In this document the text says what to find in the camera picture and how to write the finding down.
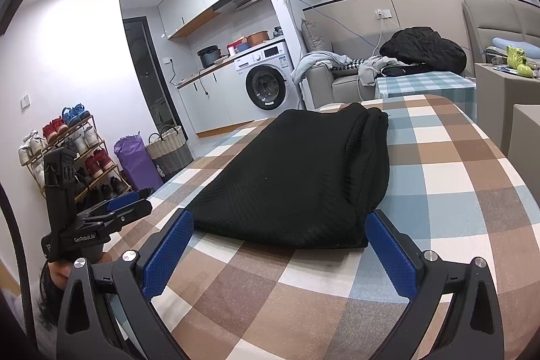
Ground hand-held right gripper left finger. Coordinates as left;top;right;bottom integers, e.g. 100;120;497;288
56;208;195;360

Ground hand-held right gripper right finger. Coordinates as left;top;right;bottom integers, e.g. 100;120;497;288
365;209;505;360

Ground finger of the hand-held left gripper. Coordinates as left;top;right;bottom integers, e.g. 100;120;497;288
81;200;154;228
77;191;141;218

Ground black t-shirt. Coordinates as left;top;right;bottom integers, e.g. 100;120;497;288
185;103;391;251

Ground person's left forearm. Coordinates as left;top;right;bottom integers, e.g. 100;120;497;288
36;271;64;333

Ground person's left hand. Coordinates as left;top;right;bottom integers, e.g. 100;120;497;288
48;259;79;280

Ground purple bag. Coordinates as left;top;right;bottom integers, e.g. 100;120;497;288
114;132;164;192

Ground bamboo shoe rack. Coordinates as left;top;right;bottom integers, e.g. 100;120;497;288
19;115;131;200

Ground woven laundry basket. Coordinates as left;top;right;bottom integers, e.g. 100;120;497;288
145;124;195;181

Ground shoe rack with shoes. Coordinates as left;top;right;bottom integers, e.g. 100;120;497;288
18;104;129;196

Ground brown blue plaid tablecloth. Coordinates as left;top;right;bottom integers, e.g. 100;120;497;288
101;94;540;360

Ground dark door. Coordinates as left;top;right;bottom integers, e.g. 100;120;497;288
122;18;180;141

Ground white base cabinets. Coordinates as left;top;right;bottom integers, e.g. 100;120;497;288
177;67;254;135

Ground wooden countertop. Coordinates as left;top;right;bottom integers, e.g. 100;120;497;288
177;56;237;91

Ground black cooking pot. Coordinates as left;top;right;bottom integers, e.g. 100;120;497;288
197;45;223;70

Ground teal checked tablecloth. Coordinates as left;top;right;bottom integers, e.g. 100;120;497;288
375;71;477;120

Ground grey sofa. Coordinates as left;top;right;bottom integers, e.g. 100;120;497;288
304;65;380;112

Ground white garment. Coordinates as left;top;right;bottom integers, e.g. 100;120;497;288
358;55;399;87

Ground white washing machine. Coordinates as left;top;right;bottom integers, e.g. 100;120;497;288
234;40;298;120

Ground black flat bag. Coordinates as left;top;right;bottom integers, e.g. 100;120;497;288
382;64;431;78

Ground houndstooth cushion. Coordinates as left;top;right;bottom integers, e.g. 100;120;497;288
331;58;366;74

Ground light blue garment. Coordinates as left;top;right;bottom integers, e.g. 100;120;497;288
291;51;351;84

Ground black jacket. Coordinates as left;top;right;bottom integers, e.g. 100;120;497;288
379;27;467;74

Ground copper pot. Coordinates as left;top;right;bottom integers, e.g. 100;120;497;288
246;31;271;49

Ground grey cushion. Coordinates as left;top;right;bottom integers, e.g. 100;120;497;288
300;19;334;57

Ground green figurine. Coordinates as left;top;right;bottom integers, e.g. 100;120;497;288
506;46;528;70

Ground blue pillow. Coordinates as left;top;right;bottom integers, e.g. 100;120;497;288
491;37;540;59

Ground beige padded headboard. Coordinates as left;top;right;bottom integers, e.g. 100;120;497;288
462;0;540;65

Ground blue cable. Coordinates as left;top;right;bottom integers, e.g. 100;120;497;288
266;0;380;49

